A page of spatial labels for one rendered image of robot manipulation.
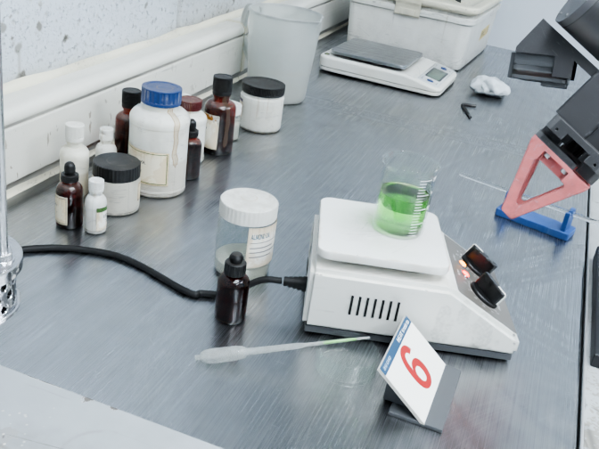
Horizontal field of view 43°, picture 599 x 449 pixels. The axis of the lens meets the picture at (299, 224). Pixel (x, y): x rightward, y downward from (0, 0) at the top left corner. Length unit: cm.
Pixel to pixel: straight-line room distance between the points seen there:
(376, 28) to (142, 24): 76
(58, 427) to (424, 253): 34
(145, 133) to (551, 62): 45
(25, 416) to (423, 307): 34
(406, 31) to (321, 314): 117
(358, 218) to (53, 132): 41
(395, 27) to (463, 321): 117
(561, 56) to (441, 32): 104
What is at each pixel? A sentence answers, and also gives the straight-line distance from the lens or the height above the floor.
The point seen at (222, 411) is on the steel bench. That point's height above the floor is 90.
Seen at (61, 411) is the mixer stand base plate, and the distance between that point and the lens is 60.
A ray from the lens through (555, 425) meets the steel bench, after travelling 70.
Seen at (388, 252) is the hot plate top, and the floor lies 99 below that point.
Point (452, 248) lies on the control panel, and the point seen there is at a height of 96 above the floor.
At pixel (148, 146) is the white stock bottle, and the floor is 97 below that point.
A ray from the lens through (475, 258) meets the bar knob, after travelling 79.
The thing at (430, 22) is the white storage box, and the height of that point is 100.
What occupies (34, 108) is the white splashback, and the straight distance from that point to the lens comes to 93.
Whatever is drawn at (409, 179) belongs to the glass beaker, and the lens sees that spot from 69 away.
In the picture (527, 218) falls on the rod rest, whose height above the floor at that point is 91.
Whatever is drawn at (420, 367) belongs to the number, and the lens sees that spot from 67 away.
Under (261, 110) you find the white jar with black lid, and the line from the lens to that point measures 118.
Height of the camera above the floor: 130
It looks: 26 degrees down
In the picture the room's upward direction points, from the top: 9 degrees clockwise
